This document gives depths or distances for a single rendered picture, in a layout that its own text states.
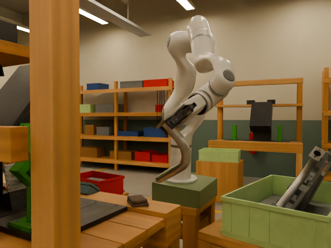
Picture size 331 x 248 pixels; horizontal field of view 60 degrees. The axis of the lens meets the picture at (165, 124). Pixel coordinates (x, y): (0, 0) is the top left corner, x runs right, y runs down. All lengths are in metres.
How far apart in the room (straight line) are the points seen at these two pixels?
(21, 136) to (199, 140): 6.16
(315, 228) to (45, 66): 1.01
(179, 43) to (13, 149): 0.88
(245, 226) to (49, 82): 0.92
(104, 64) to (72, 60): 7.41
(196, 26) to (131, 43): 6.64
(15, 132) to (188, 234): 1.01
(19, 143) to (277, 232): 0.94
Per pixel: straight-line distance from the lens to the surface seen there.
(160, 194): 1.55
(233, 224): 1.30
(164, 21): 7.54
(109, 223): 1.22
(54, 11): 0.80
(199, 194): 1.46
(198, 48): 1.15
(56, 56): 0.78
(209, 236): 1.35
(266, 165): 6.58
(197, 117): 1.54
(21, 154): 0.82
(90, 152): 7.77
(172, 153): 1.57
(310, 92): 6.50
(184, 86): 1.46
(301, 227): 1.20
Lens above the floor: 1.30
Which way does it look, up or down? 1 degrees down
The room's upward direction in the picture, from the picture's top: straight up
